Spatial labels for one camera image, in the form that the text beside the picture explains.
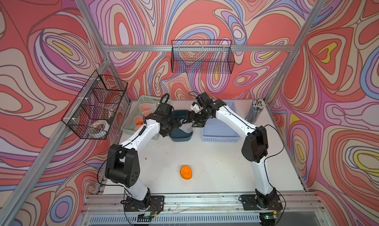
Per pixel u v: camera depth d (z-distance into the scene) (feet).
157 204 2.40
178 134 3.05
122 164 1.47
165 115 2.26
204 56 3.14
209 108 2.19
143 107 3.54
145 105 3.54
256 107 3.05
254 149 1.74
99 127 2.31
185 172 2.63
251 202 2.35
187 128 2.97
